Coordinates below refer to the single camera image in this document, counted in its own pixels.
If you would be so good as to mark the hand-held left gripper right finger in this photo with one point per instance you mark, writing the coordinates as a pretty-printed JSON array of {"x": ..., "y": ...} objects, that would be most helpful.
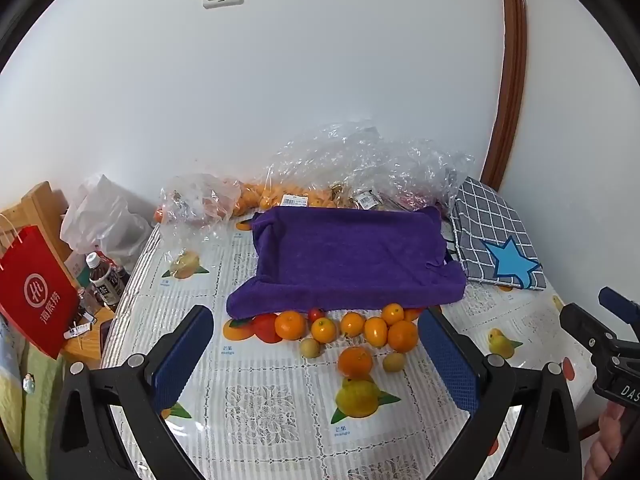
[{"x": 447, "y": 360}]

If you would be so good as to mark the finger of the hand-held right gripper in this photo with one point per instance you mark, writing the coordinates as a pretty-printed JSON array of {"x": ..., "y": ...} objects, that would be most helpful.
[
  {"x": 582, "y": 322},
  {"x": 620, "y": 305}
]

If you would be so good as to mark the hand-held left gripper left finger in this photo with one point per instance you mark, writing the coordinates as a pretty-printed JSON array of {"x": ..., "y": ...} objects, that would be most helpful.
[{"x": 182, "y": 355}]

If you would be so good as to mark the large orange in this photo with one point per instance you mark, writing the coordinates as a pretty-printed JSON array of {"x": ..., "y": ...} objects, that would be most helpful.
[
  {"x": 403, "y": 336},
  {"x": 290, "y": 324},
  {"x": 355, "y": 362}
]

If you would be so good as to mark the tan longan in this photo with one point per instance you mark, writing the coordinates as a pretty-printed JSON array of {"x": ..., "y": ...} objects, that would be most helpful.
[
  {"x": 310, "y": 348},
  {"x": 394, "y": 362}
]

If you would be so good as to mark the oval orange kumquat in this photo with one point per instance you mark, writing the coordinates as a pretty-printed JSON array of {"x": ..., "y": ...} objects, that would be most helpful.
[{"x": 376, "y": 332}]

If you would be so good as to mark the small red fruit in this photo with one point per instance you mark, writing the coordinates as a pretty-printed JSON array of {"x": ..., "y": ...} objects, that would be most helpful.
[{"x": 315, "y": 314}]

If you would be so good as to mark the person's right hand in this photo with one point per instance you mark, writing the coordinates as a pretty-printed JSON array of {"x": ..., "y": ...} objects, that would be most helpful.
[{"x": 605, "y": 445}]

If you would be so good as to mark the black phone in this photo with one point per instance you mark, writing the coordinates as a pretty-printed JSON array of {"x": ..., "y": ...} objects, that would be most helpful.
[{"x": 106, "y": 335}]

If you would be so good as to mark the wooden side table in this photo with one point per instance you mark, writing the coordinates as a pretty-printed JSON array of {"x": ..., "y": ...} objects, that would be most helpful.
[{"x": 87, "y": 345}]

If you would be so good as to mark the dark drink bottle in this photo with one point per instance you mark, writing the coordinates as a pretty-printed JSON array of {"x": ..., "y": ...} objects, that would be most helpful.
[{"x": 120, "y": 282}]

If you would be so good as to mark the printed fruit tablecloth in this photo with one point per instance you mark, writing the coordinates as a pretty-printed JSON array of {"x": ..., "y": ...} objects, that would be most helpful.
[{"x": 280, "y": 410}]

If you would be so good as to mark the white cap drink bottle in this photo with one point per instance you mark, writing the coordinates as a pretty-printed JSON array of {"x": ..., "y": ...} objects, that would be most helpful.
[{"x": 100, "y": 277}]

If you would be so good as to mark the grey checked cloth blue star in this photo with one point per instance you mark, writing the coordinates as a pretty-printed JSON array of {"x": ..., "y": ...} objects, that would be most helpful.
[{"x": 487, "y": 220}]

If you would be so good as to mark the purple towel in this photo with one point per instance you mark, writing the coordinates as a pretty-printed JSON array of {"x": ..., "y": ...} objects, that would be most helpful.
[{"x": 345, "y": 260}]

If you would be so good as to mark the green cloth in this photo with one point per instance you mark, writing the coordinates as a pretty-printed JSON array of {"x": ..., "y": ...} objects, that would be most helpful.
[{"x": 40, "y": 410}]

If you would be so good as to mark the clear plastic bag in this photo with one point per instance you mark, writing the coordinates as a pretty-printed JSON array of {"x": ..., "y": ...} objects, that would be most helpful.
[
  {"x": 200, "y": 200},
  {"x": 415, "y": 175},
  {"x": 310, "y": 160}
]

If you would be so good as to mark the red paper bag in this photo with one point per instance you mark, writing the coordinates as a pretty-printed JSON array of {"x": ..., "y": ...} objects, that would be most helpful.
[{"x": 35, "y": 295}]

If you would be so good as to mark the white plastic bag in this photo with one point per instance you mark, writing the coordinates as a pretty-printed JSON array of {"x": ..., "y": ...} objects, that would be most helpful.
[{"x": 100, "y": 215}]

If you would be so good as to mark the pile of bagged oranges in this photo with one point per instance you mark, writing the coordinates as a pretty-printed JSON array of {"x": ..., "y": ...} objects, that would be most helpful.
[{"x": 260, "y": 195}]

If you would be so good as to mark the wooden chair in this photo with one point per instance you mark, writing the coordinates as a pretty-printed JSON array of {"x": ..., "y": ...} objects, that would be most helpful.
[{"x": 37, "y": 205}]

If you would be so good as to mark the brown wooden door frame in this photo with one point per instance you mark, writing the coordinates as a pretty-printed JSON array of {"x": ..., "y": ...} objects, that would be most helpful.
[{"x": 515, "y": 60}]

